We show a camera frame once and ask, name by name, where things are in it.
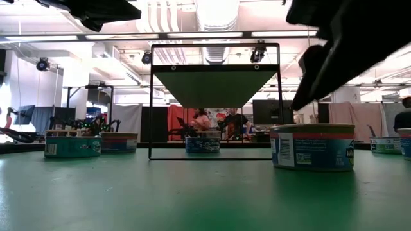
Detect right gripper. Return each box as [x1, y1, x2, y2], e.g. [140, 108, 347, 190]
[285, 0, 411, 112]

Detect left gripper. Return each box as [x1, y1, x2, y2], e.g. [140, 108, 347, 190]
[35, 0, 142, 32]

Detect blue red-stripe can gold lid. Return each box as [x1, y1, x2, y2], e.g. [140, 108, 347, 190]
[269, 123, 356, 173]
[100, 132, 139, 154]
[397, 127, 411, 162]

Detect teal can silver lid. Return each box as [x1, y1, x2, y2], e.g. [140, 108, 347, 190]
[44, 136, 103, 158]

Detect pink curtain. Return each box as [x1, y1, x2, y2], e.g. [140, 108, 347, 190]
[328, 101, 385, 144]

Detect grey curtain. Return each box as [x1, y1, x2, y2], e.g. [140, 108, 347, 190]
[381, 101, 406, 137]

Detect black monitor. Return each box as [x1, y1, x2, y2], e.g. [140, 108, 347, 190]
[252, 99, 295, 126]

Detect person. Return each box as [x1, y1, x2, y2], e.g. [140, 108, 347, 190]
[393, 96, 411, 132]
[221, 108, 253, 141]
[189, 108, 212, 132]

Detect white green-label can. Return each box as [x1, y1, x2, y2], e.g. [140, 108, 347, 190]
[369, 136, 401, 155]

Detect ceiling light strip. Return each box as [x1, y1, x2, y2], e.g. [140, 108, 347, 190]
[0, 30, 322, 42]

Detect white curtain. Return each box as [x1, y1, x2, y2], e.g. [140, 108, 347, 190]
[110, 103, 143, 144]

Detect background robot green lights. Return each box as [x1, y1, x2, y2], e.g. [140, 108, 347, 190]
[72, 114, 122, 137]

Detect black panel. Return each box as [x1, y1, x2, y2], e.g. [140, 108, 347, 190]
[53, 107, 77, 129]

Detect black curtain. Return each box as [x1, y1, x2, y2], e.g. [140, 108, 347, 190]
[140, 105, 169, 144]

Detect blue-grey curtain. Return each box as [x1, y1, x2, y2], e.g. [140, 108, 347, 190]
[31, 106, 55, 135]

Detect red curtain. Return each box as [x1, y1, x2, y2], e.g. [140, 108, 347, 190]
[166, 104, 197, 142]

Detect wooden background table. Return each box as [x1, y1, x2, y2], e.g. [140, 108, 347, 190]
[44, 128, 83, 138]

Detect small background monitor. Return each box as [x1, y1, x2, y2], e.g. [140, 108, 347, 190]
[13, 104, 36, 126]

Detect black background robot arms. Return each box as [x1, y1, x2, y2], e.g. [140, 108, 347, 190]
[167, 117, 199, 139]

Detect red black background robot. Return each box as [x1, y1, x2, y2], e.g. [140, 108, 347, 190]
[0, 107, 37, 144]

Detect blue fish-print can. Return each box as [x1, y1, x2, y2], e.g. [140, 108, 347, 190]
[185, 137, 222, 154]

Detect green table mat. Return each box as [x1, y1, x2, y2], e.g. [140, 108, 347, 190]
[0, 146, 411, 231]

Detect black metal stand frame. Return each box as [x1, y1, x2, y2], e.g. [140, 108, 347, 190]
[66, 84, 114, 129]

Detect silver ceiling air duct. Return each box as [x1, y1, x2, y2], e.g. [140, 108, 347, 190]
[194, 0, 241, 65]

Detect wooden shelf black metal frame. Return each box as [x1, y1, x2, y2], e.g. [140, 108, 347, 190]
[148, 42, 285, 161]

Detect black metal table frame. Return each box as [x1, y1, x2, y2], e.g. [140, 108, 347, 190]
[0, 142, 411, 154]

